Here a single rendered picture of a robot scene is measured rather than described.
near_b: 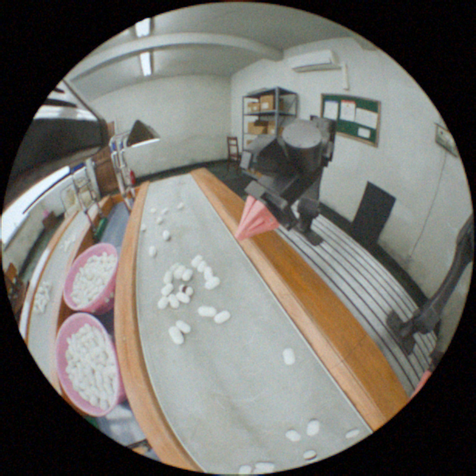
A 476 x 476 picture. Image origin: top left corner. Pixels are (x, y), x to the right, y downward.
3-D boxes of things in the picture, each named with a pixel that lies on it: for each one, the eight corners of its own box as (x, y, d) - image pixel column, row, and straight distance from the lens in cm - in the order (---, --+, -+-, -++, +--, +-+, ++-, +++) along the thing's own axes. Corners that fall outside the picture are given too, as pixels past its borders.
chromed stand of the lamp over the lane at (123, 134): (165, 202, 94) (153, 125, 87) (167, 218, 76) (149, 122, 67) (136, 210, 97) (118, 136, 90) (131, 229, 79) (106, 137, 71)
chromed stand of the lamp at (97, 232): (108, 221, 104) (86, 151, 98) (99, 240, 88) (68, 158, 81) (86, 229, 114) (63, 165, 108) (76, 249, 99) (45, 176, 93)
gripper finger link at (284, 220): (237, 248, 23) (283, 202, 23) (220, 223, 28) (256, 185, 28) (260, 262, 28) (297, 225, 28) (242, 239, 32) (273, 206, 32)
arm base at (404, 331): (426, 347, 64) (430, 331, 69) (401, 310, 54) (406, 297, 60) (409, 356, 68) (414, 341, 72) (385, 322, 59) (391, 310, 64)
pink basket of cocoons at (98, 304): (133, 254, 63) (122, 235, 58) (131, 318, 47) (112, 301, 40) (86, 270, 77) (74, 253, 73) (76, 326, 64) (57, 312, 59)
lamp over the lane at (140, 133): (161, 138, 107) (159, 128, 107) (153, 140, 45) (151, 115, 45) (148, 141, 107) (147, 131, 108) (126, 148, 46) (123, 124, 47)
